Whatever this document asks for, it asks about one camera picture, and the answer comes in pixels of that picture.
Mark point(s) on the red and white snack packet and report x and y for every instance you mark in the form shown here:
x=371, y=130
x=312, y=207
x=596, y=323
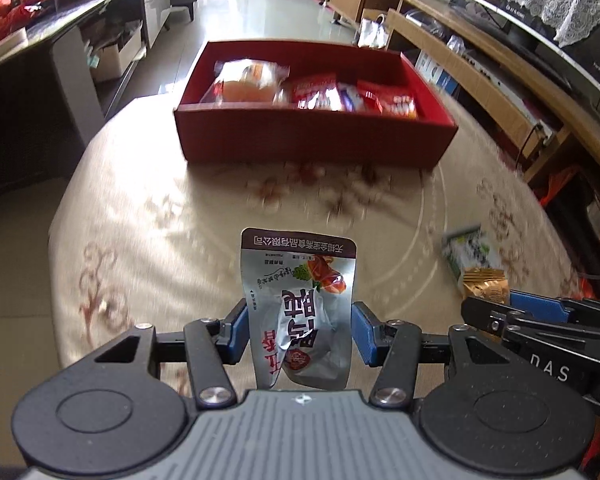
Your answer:
x=310, y=91

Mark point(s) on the wooden television cabinet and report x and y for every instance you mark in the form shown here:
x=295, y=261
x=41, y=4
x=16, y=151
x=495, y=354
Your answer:
x=490, y=110

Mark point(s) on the white storage box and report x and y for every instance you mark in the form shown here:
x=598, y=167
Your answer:
x=115, y=55

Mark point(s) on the green and white snack packet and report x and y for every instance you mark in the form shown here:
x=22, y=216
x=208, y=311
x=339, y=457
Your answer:
x=470, y=252

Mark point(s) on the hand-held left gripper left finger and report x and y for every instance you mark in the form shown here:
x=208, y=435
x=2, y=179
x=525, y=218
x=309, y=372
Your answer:
x=236, y=332

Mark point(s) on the clear bread packet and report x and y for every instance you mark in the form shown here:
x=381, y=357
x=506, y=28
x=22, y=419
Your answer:
x=245, y=82

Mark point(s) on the blue and white snack packet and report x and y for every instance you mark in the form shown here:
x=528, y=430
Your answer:
x=351, y=97

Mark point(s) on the gold snack packet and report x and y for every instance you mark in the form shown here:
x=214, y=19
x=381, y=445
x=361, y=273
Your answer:
x=485, y=285

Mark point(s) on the white plastic bag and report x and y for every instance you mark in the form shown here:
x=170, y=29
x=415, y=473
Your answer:
x=372, y=32

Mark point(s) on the dark coffee table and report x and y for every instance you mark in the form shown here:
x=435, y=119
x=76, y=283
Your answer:
x=30, y=110

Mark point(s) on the silver snack packet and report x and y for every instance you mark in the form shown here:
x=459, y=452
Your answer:
x=300, y=280

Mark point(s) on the black television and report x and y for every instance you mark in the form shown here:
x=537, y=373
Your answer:
x=545, y=45

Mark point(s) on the blue and white box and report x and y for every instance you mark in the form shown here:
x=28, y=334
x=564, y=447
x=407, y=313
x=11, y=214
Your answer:
x=435, y=75

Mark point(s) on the beige patterned tablecloth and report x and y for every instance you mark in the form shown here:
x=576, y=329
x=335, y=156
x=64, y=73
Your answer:
x=180, y=220

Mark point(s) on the orange bag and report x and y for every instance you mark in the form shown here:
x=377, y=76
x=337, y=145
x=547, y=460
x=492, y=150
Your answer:
x=560, y=185

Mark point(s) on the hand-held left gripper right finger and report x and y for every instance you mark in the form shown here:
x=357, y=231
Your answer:
x=366, y=335

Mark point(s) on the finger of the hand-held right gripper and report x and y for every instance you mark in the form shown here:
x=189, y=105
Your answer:
x=490, y=316
x=537, y=304

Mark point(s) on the red cardboard box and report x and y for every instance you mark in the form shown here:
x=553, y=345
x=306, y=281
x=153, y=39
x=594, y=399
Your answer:
x=310, y=137

